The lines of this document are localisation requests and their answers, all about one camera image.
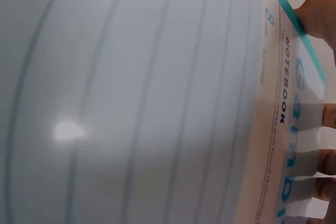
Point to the person's right hand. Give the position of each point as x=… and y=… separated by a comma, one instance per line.
x=321, y=16

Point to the person's right thumb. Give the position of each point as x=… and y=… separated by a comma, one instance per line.
x=319, y=15

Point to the lined notebook with teal edge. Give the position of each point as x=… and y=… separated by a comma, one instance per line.
x=147, y=82

